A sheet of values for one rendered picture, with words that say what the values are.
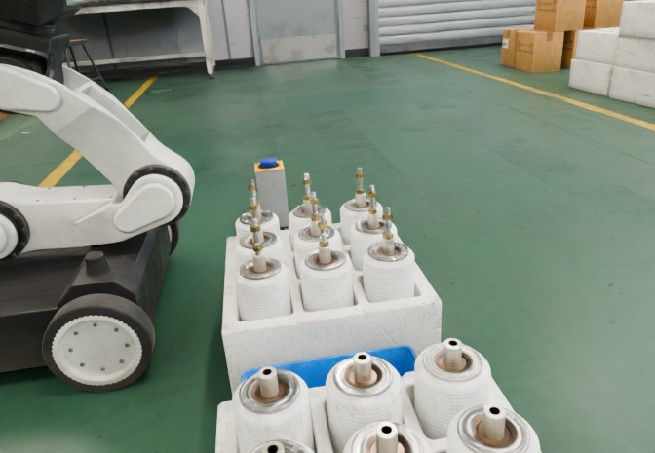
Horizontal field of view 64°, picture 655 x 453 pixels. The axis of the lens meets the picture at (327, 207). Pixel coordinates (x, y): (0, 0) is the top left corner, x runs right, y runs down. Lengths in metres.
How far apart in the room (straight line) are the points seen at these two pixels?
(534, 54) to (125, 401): 3.98
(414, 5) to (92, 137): 5.28
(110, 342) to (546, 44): 4.01
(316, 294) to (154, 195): 0.42
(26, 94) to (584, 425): 1.17
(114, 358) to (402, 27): 5.41
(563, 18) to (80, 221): 3.99
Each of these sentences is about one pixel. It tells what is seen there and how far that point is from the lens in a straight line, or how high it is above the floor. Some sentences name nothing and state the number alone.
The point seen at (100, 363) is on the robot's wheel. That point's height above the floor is 0.06.
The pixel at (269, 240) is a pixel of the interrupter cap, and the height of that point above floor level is 0.25.
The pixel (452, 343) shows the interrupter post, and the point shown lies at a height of 0.28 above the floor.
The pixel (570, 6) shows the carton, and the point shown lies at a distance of 4.64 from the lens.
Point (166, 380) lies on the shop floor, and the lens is 1.15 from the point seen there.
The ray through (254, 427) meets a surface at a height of 0.24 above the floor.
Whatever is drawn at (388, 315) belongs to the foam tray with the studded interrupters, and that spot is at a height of 0.17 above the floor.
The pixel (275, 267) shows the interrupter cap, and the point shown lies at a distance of 0.94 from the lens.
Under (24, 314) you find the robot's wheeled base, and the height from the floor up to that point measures 0.16.
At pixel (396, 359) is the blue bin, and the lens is 0.96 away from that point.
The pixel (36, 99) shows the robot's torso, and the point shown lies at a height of 0.55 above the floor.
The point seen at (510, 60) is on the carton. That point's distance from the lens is 4.91.
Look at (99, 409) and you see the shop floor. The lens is 1.14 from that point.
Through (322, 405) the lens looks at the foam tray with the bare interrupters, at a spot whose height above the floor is 0.18.
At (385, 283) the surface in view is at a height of 0.21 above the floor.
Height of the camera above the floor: 0.70
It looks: 23 degrees down
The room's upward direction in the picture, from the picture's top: 4 degrees counter-clockwise
